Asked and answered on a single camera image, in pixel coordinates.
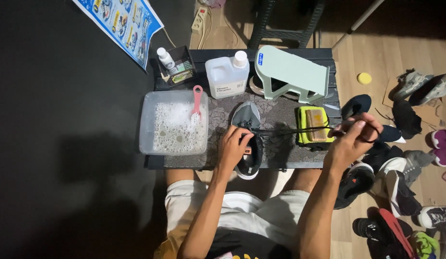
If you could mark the white jug of cleaner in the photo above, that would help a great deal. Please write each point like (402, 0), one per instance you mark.
(226, 77)

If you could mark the black plastic stool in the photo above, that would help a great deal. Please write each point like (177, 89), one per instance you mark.
(280, 25)

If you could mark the person's left hand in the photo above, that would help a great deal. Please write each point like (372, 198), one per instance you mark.
(230, 147)

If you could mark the black organizer box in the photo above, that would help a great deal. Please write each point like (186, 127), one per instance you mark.
(183, 68)

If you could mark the patterned grey table mat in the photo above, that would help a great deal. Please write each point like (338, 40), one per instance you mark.
(280, 115)

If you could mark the mint green plastic stool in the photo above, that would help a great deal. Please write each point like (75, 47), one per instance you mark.
(295, 72)

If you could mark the white power strip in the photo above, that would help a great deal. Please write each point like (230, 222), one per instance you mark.
(199, 19)

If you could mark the clear plastic tub with foam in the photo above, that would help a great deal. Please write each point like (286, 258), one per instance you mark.
(172, 133)

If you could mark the person's black shirt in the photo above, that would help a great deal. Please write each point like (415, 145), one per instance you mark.
(244, 244)

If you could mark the person's left fingers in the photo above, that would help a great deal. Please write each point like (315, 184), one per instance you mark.
(246, 136)

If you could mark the heap of shoes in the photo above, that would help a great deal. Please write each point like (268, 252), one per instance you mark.
(399, 187)

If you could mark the person's right hand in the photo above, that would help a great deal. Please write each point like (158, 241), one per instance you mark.
(347, 144)

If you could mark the blue printed poster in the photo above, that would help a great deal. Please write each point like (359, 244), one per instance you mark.
(122, 25)

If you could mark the grey and black sneaker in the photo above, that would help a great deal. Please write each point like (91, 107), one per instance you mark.
(246, 115)

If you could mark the person's white shorts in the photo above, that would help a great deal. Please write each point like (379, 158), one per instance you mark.
(266, 216)

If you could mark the black shoelace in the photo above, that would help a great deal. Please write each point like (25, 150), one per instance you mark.
(298, 131)

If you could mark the person's leg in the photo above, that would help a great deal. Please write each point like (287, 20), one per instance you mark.
(304, 180)
(178, 176)

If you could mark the white pole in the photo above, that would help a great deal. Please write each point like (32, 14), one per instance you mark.
(356, 23)

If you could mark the small white bottle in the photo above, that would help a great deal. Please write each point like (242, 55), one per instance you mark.
(166, 59)

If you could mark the person's left leg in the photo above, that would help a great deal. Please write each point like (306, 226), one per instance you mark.
(178, 176)

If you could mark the person's right leg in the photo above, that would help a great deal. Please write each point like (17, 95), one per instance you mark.
(304, 180)

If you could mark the wooden brush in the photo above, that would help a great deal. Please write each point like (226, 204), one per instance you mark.
(315, 124)

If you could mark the yellow round sponge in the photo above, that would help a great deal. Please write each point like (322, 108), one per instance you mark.
(364, 78)

